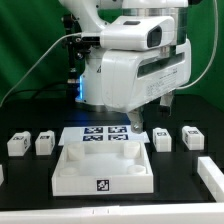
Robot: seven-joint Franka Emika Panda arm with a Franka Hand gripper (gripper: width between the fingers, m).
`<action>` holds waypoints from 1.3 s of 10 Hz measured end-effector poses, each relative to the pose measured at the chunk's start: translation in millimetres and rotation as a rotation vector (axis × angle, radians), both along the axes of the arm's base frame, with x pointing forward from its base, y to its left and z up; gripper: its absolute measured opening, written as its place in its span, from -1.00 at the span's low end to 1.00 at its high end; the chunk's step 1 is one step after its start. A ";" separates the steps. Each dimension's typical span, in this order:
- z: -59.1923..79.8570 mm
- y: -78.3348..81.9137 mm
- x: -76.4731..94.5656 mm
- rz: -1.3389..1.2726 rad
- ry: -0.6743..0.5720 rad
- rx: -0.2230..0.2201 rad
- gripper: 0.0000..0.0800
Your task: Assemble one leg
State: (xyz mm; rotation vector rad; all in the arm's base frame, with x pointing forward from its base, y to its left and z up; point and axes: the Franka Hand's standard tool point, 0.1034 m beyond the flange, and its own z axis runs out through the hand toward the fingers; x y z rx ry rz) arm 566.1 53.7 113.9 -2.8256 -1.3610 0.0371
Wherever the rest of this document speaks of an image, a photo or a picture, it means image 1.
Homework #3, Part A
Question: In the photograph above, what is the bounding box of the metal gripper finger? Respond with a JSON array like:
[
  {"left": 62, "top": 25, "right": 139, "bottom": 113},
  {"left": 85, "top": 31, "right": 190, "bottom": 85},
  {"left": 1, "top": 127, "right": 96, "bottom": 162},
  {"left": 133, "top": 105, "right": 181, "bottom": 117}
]
[
  {"left": 160, "top": 91, "right": 174, "bottom": 107},
  {"left": 127, "top": 109, "right": 143, "bottom": 134}
]

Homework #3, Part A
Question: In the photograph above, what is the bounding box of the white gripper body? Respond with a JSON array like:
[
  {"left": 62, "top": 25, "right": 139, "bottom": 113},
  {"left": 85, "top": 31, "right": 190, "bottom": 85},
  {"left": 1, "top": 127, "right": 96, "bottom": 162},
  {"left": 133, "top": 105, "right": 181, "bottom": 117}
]
[{"left": 101, "top": 40, "right": 191, "bottom": 113}]

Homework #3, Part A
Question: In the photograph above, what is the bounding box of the white square table top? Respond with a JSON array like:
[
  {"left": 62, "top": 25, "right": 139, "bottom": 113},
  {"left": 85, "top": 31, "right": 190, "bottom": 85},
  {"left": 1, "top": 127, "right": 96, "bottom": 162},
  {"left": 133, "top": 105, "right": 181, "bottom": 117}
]
[{"left": 52, "top": 141, "right": 154, "bottom": 196}]

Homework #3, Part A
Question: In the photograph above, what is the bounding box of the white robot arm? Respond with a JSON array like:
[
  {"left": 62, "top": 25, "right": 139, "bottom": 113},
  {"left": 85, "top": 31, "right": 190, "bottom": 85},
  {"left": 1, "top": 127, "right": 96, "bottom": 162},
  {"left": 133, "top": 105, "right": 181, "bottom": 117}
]
[{"left": 59, "top": 0, "right": 191, "bottom": 133}]

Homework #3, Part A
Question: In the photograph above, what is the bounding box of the white sheet with tags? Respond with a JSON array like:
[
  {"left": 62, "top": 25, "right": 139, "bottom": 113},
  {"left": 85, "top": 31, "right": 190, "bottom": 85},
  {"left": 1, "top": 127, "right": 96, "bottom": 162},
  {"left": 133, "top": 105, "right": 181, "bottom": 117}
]
[{"left": 59, "top": 125, "right": 150, "bottom": 146}]

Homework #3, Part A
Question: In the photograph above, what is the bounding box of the white right obstacle bar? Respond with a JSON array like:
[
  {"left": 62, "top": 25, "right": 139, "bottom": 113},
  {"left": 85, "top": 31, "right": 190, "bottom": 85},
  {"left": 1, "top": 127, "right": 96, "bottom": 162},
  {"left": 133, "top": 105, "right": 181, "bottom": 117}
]
[{"left": 197, "top": 156, "right": 224, "bottom": 203}]

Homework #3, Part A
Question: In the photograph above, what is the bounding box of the white front border bar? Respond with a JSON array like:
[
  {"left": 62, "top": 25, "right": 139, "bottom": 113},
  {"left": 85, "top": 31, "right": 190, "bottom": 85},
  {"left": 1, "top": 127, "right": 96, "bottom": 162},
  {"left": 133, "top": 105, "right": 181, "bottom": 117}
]
[{"left": 0, "top": 203, "right": 224, "bottom": 224}]

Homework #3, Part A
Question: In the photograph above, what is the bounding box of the white left edge block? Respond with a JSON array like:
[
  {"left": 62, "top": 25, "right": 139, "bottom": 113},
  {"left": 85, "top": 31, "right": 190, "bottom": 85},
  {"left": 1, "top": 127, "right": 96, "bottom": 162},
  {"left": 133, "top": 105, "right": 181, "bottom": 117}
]
[{"left": 0, "top": 164, "right": 4, "bottom": 186}]

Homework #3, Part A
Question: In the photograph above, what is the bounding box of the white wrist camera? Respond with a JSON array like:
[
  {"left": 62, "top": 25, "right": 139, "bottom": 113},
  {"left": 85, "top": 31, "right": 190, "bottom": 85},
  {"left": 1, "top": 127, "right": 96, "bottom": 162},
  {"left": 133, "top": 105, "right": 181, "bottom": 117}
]
[{"left": 100, "top": 16, "right": 175, "bottom": 51}]

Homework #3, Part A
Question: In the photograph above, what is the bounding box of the black camera on stand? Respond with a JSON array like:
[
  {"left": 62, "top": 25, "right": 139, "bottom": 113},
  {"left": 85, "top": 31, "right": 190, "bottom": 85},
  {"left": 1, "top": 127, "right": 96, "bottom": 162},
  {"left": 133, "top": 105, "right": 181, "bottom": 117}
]
[{"left": 62, "top": 14, "right": 100, "bottom": 101}]

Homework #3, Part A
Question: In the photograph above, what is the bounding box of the white camera cable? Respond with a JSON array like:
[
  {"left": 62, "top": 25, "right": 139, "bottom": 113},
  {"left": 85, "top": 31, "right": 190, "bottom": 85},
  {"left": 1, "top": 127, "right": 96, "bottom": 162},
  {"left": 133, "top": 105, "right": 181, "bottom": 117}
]
[{"left": 0, "top": 32, "right": 83, "bottom": 108}]

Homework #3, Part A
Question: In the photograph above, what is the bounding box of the black cable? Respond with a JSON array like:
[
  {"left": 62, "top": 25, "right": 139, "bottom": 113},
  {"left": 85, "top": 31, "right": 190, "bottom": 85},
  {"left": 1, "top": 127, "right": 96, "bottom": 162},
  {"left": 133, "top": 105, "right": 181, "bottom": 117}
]
[{"left": 0, "top": 81, "right": 72, "bottom": 108}]

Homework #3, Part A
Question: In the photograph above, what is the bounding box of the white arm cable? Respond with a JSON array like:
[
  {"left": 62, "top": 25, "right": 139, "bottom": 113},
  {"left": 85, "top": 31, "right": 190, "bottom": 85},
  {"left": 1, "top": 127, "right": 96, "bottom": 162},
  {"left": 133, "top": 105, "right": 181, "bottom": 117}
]
[{"left": 175, "top": 0, "right": 220, "bottom": 91}]

